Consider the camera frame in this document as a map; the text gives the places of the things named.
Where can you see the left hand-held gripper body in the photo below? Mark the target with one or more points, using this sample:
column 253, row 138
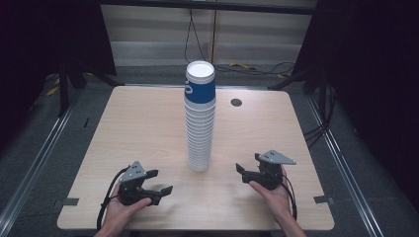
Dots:
column 133, row 184

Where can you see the black metal stand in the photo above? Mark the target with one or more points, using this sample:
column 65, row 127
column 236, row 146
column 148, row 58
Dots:
column 63, row 92

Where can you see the person's right hand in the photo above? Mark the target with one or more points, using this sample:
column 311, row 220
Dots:
column 276, row 200

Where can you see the metal floor rail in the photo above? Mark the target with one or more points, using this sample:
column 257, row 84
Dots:
column 342, row 164
column 36, row 158

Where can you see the black overhead bar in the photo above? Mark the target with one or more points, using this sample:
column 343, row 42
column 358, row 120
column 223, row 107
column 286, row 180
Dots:
column 210, row 6

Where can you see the yellow tape piece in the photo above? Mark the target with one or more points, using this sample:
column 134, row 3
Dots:
column 52, row 91
column 243, row 65

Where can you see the round grey table grommet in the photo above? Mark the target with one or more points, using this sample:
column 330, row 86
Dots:
column 236, row 102

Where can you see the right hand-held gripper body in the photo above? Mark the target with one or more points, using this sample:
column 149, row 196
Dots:
column 271, row 173

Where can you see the person's left hand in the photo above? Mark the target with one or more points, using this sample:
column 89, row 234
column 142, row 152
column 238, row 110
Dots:
column 117, row 214

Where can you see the stack of paper cups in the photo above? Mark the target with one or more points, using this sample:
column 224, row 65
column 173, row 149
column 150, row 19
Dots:
column 199, row 131

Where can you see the dark curtain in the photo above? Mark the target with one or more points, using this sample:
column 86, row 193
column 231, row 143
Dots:
column 39, row 49
column 372, row 65

